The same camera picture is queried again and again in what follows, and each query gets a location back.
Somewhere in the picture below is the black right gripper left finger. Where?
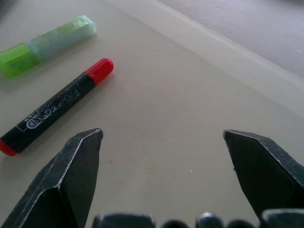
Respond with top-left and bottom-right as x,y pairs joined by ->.
0,128 -> 105,228

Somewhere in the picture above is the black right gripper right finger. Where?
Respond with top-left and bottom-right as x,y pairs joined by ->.
222,129 -> 304,223

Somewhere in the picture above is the black marker with red cap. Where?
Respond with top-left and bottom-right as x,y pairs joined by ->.
0,57 -> 114,157

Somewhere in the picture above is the green highlighter pen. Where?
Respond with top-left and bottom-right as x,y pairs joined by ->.
0,14 -> 98,79

